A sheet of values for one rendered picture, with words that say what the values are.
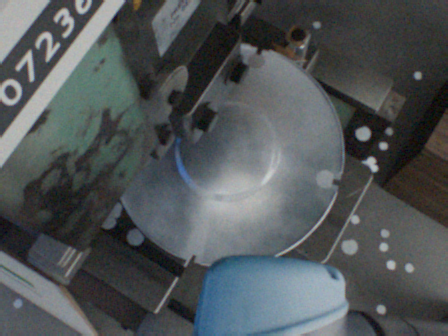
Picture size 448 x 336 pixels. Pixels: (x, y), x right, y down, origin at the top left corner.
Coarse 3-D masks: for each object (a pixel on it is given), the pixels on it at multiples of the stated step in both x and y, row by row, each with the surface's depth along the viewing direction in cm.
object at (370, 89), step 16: (320, 48) 88; (320, 64) 87; (336, 64) 87; (352, 64) 87; (320, 80) 86; (336, 80) 86; (352, 80) 86; (368, 80) 86; (384, 80) 86; (336, 96) 89; (352, 96) 85; (368, 96) 85; (384, 96) 85; (400, 96) 87; (368, 112) 88; (384, 112) 87; (352, 128) 99; (368, 128) 93; (384, 128) 89; (352, 144) 102; (368, 144) 98
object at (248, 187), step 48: (240, 48) 71; (240, 96) 70; (288, 96) 69; (192, 144) 68; (240, 144) 67; (288, 144) 68; (336, 144) 68; (144, 192) 67; (192, 192) 67; (240, 192) 66; (288, 192) 66; (336, 192) 66; (240, 240) 65; (288, 240) 65
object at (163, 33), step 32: (160, 0) 38; (192, 0) 43; (224, 0) 51; (160, 32) 41; (192, 32) 47; (224, 32) 51; (160, 64) 45; (192, 64) 50; (224, 64) 51; (192, 96) 50; (224, 96) 57; (192, 128) 53
